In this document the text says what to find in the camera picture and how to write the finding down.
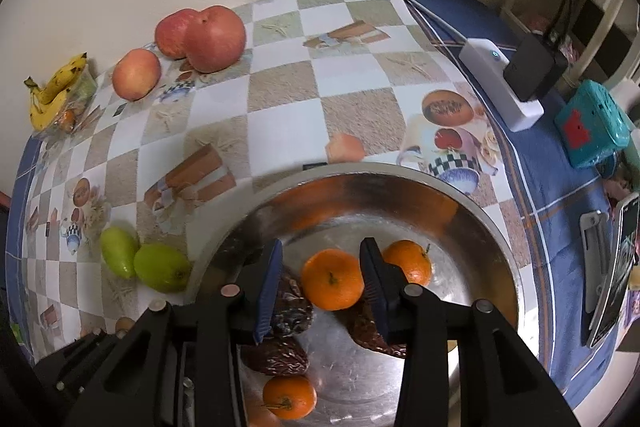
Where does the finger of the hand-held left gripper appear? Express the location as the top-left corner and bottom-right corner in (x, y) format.
(33, 330), (123, 425)

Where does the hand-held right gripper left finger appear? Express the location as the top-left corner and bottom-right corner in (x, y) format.
(65, 238), (285, 427)

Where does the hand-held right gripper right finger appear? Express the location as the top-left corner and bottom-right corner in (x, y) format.
(360, 237), (576, 427)

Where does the orange tangerine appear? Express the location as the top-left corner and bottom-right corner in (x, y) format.
(262, 375), (318, 420)
(300, 249), (365, 312)
(382, 240), (432, 286)

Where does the round metal plate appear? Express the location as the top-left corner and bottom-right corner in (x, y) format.
(189, 163), (523, 427)

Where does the round green fruit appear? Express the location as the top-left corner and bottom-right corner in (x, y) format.
(133, 244), (193, 293)

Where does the elongated green fruit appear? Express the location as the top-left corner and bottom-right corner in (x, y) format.
(100, 227), (140, 280)

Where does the checkered printed tablecloth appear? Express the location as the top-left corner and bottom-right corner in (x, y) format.
(5, 0), (632, 410)

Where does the grey flat device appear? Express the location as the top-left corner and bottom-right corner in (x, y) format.
(579, 210), (612, 313)

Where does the white power strip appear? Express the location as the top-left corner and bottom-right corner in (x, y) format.
(459, 38), (545, 132)

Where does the smartphone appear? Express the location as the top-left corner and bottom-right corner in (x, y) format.
(586, 193), (640, 349)

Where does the yellow banana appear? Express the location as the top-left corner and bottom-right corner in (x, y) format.
(23, 77), (72, 132)
(37, 53), (89, 106)

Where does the pale orange-red apple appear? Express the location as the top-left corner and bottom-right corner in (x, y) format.
(112, 48), (162, 102)

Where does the large red apple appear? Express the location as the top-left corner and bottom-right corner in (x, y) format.
(184, 5), (247, 73)

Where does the clear plastic bag of produce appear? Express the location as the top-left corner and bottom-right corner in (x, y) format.
(47, 73), (102, 136)

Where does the black power adapter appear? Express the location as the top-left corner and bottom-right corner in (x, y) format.
(502, 33), (569, 102)

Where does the dark red apple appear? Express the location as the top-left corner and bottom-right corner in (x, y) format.
(154, 8), (201, 60)

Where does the teal box with red patch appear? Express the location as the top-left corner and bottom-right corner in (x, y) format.
(554, 80), (632, 168)

